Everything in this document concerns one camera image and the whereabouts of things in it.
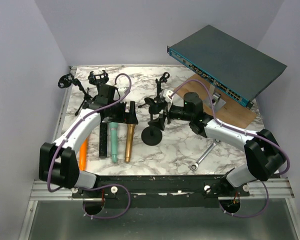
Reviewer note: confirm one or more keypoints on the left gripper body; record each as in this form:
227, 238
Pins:
117, 112

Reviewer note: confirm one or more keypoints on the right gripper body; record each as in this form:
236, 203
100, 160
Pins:
168, 109

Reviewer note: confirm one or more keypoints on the gold microphone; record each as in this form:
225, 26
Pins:
129, 142

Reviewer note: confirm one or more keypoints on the mint green microphone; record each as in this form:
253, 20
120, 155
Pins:
113, 126

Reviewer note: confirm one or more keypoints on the black round-base clip stand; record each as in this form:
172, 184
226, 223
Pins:
152, 134

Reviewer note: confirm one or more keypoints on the black tall tripod stand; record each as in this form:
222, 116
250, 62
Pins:
163, 79

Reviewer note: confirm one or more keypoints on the black round-base shock-mount stand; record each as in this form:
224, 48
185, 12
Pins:
98, 79

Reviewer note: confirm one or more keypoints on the black silver-grille microphone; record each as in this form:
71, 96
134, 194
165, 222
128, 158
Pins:
103, 140

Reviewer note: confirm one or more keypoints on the orange microphone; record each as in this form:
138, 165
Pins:
83, 155

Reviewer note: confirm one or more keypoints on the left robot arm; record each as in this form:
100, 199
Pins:
58, 165

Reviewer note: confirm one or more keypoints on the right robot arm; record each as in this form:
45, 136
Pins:
263, 158

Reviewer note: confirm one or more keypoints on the silver ratchet wrench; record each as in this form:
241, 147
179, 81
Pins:
195, 165

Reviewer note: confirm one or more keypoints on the wooden board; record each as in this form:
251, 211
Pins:
231, 113

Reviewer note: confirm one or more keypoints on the metal switch bracket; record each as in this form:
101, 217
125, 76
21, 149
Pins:
216, 99

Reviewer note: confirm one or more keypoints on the black front mounting rail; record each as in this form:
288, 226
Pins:
166, 191

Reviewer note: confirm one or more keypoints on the teal network switch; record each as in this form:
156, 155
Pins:
232, 66

